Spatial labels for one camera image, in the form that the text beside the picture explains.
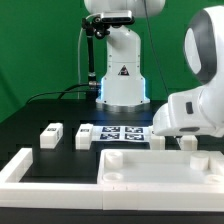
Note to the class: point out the white U-shaped fence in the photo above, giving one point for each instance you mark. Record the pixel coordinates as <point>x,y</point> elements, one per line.
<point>113,196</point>

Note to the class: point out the white desk top tray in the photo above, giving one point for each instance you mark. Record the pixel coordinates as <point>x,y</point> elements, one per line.
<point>129,166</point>

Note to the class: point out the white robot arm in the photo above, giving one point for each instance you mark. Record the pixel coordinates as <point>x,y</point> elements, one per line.
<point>123,86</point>

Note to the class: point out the silver camera on mount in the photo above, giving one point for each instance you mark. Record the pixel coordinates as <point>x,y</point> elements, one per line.
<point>117,17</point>

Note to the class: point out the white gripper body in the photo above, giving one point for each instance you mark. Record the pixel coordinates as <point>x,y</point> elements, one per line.
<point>183,115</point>

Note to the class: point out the fiducial marker sheet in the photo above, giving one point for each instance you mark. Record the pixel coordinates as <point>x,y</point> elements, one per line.
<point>120,133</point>

